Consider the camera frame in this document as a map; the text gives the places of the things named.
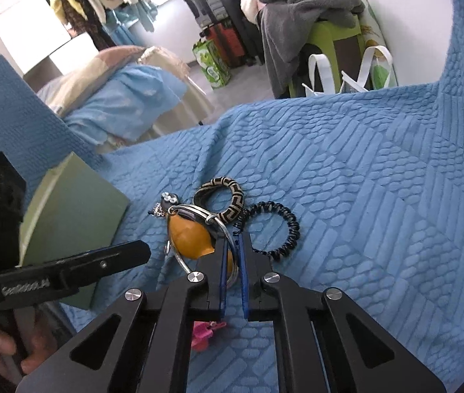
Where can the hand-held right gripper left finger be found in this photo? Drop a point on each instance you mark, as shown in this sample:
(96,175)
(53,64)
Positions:
(221,278)

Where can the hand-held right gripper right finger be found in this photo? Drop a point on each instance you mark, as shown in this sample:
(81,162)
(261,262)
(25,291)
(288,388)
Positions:
(243,278)

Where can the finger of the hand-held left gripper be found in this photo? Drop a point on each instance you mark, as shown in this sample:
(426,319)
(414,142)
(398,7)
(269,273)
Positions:
(105,262)

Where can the green jewelry box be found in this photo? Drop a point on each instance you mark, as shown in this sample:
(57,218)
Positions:
(76,213)

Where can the pink hair clip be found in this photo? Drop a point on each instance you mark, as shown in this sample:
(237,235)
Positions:
(201,335)

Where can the rhinestone silver charm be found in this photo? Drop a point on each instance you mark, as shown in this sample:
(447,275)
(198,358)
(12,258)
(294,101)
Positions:
(166,204)

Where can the blue textured blanket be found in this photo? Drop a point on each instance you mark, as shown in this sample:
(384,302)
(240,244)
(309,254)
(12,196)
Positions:
(338,151)

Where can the white cabinet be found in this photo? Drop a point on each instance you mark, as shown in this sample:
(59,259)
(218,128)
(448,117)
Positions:
(31,41)

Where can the green patterned bag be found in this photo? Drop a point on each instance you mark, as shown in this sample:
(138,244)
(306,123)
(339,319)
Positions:
(211,63)

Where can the white tote bag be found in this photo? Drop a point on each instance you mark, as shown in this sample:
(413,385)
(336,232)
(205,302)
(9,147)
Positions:
(322,73)

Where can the red suitcase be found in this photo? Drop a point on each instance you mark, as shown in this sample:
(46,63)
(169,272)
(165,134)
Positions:
(226,43)

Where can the black suitcase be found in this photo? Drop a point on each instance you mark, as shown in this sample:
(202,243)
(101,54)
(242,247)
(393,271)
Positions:
(248,41)

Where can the grey blanket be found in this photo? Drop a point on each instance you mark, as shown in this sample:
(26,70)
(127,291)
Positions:
(289,24)

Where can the green plastic stool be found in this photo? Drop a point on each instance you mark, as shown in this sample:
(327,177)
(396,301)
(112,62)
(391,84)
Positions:
(330,35)

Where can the white green patterned board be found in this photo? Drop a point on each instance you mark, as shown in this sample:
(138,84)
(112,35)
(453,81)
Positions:
(375,20)

